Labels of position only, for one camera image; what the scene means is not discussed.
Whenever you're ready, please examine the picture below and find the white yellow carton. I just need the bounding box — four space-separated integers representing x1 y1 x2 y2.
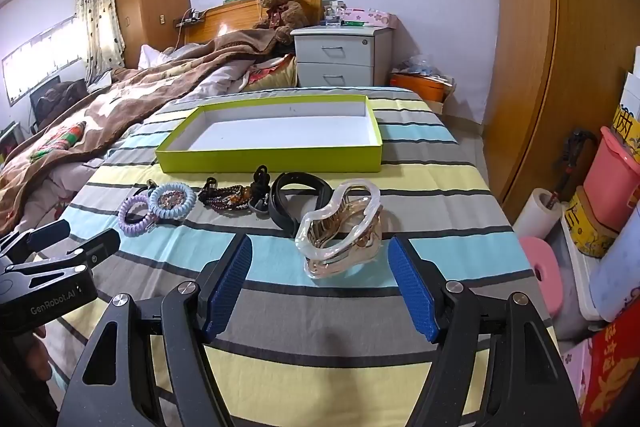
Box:
612 69 640 162

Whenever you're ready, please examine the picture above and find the red box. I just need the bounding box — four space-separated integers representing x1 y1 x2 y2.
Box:
580 312 640 427

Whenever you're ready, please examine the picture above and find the black wristband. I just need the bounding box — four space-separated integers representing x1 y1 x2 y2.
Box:
268 172 332 239

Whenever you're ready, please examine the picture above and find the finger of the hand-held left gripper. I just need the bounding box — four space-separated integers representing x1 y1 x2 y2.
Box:
0 218 72 264
7 228 122 280

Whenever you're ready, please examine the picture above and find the yellow box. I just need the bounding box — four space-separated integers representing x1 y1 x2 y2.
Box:
565 187 621 258

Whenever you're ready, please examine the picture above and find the black cord ball keychain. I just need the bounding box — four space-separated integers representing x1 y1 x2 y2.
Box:
248 165 273 219

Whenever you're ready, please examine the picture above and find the dark beaded bracelet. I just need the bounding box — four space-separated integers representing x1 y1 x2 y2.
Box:
198 177 251 212

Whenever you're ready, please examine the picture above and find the white pillow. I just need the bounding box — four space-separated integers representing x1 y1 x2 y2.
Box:
137 44 168 68

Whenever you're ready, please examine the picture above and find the brown teddy bear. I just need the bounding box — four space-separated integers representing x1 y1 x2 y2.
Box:
252 0 309 46

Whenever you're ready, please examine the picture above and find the window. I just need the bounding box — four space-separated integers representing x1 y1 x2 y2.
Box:
0 14 83 108

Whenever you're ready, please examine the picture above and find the white paper roll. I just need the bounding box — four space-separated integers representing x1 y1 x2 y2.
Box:
512 188 563 240

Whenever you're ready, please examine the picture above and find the orange box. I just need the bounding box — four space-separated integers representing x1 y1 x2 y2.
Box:
390 72 453 105

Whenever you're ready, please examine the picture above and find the yellow patterned pillow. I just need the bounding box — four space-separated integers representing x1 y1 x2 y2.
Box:
245 54 298 90

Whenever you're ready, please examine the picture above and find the lavender quilt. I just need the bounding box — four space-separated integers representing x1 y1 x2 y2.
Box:
190 59 253 98

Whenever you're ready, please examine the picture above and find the patterned curtain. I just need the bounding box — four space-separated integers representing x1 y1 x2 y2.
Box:
74 0 127 80

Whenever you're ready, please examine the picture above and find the glass jar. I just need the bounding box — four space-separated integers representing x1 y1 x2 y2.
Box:
322 1 346 26

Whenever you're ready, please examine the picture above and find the pink plastic bucket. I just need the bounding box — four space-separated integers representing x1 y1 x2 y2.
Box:
582 127 640 233

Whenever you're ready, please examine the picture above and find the dark bag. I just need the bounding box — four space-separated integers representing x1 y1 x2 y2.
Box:
30 79 88 128

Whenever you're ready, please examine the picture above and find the pink tissue box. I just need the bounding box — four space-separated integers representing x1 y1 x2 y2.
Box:
341 7 398 29

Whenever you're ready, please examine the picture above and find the large wooden wardrobe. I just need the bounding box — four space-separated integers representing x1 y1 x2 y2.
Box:
482 0 640 212

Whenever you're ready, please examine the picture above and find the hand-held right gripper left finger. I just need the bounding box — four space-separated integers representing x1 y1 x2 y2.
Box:
57 233 253 427

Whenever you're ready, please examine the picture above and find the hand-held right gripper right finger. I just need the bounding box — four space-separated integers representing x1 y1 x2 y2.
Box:
387 234 583 427

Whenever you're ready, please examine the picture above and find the black elastic hair tie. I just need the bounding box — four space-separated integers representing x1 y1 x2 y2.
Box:
124 181 160 226

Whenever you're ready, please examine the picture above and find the brown blanket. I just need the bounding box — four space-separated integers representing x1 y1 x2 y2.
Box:
0 28 296 233

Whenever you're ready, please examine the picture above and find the red green patterned cloth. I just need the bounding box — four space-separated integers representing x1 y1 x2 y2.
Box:
27 121 88 162

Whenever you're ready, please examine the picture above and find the clear plastic bag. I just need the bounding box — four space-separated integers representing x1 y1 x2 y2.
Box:
395 54 451 80

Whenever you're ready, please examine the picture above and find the clear hair claw clip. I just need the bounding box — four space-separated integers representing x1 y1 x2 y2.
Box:
295 179 385 282

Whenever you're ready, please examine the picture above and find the purple spiral hair tie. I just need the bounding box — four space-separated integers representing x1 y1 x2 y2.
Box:
118 196 160 238

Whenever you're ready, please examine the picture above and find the wooden headboard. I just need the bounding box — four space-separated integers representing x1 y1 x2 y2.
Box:
180 0 324 45

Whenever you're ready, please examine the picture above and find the blue spiral hair tie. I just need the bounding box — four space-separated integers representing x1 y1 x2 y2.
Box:
148 181 193 223

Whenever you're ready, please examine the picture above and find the lime green shallow box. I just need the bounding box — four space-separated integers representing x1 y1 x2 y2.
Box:
154 95 384 174

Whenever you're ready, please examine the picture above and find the grey nightstand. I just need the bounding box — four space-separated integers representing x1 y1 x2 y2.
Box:
291 25 395 88

